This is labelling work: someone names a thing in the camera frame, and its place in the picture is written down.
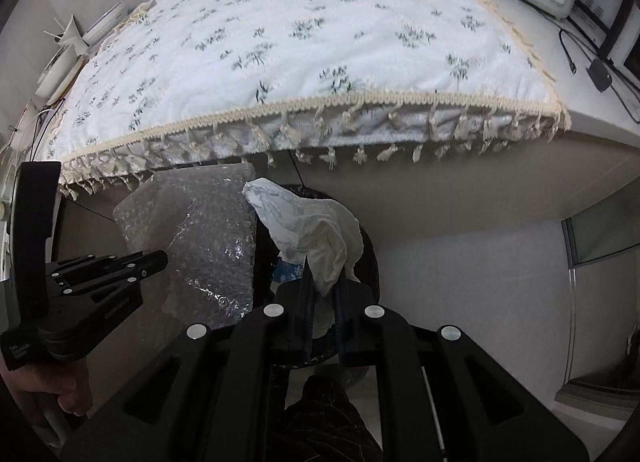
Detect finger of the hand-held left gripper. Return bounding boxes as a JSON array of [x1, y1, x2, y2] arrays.
[[46, 249, 169, 277], [49, 260, 169, 297]]

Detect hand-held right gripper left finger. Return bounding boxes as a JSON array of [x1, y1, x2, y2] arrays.
[[60, 255, 317, 462]]

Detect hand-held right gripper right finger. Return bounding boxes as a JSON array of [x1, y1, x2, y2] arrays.
[[334, 281, 587, 462]]

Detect black trash bin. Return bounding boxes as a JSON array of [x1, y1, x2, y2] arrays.
[[252, 184, 382, 384]]

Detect white tissue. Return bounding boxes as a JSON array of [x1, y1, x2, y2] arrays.
[[242, 177, 365, 339]]

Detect clear bubble wrap sheet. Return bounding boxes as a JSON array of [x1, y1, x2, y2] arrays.
[[112, 164, 259, 329]]

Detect person's left hand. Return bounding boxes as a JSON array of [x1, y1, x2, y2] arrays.
[[0, 356, 94, 416]]

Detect blue milk carton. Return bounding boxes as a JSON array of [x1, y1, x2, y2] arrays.
[[272, 261, 307, 286]]

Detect dark patterned trousers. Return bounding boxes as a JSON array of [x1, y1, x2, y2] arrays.
[[281, 374, 392, 462]]

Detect white bowl with dark rim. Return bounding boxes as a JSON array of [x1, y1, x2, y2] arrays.
[[36, 48, 89, 104]]

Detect white utensil holder cup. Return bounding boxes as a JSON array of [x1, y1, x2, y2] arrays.
[[57, 14, 91, 59]]

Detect white floral tablecloth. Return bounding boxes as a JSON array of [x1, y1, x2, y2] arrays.
[[58, 0, 573, 199]]

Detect small black adapter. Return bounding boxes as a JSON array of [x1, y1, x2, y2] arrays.
[[587, 58, 614, 92]]

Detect white and black box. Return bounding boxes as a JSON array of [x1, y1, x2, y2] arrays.
[[571, 0, 640, 77]]

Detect thin black cable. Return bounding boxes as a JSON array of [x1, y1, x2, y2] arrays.
[[557, 26, 579, 76]]

